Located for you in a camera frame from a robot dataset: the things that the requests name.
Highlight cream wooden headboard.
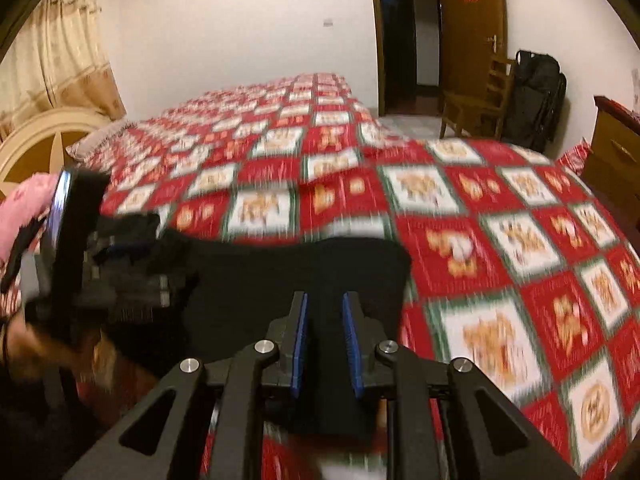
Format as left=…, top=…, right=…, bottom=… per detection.
left=0, top=106, right=113, bottom=201

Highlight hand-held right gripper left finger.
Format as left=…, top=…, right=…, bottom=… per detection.
left=62, top=291, right=311, bottom=480

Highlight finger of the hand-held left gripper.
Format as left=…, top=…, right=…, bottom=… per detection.
left=97, top=211, right=162, bottom=247
left=92, top=245, right=168, bottom=275

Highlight striped pillow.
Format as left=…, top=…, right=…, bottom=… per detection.
left=65, top=119, right=132, bottom=162

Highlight black bag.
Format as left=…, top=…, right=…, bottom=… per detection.
left=501, top=50, right=568, bottom=155

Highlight red plaid cloth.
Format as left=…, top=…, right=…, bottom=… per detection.
left=556, top=136, right=593, bottom=177

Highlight wooden chair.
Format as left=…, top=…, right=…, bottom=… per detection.
left=440, top=56, right=517, bottom=142

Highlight pink cloth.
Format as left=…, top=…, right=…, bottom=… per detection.
left=0, top=172, right=63, bottom=262

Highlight brown wooden door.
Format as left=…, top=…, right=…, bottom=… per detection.
left=436, top=0, right=509, bottom=111

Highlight beige patterned curtain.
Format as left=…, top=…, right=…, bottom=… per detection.
left=0, top=0, right=127, bottom=137

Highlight person's left forearm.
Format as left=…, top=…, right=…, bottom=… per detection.
left=0, top=316, right=153, bottom=428

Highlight wooden cabinet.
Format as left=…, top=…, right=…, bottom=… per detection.
left=581, top=95, right=640, bottom=213

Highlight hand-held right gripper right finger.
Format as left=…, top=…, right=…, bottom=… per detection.
left=341, top=291, right=582, bottom=480

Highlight black strap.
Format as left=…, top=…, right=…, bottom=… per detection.
left=0, top=217, right=45, bottom=295

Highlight black pants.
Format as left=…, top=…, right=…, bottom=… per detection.
left=112, top=224, right=417, bottom=442

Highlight brown door frame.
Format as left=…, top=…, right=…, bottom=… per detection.
left=367, top=0, right=392, bottom=117

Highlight red printed blanket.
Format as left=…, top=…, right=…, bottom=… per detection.
left=67, top=72, right=640, bottom=480

